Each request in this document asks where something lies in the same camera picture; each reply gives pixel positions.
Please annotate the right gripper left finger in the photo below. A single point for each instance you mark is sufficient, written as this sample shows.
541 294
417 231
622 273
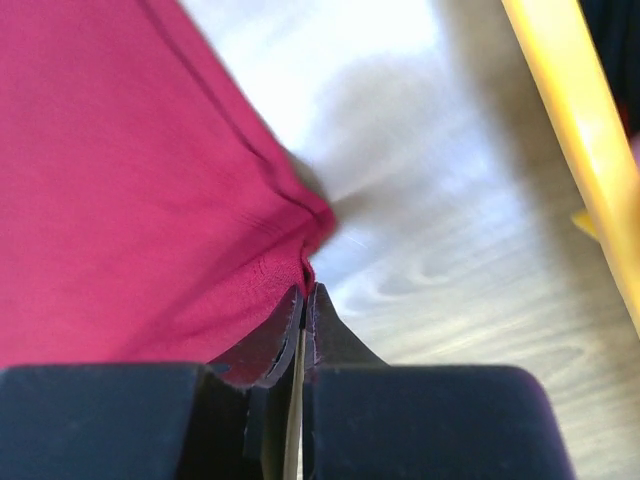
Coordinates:
235 417

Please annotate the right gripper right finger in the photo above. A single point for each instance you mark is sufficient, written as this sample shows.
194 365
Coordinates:
365 419

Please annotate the red t shirt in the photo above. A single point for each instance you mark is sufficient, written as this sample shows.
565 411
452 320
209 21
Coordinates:
147 213

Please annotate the yellow plastic bin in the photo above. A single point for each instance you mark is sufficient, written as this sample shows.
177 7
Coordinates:
557 46

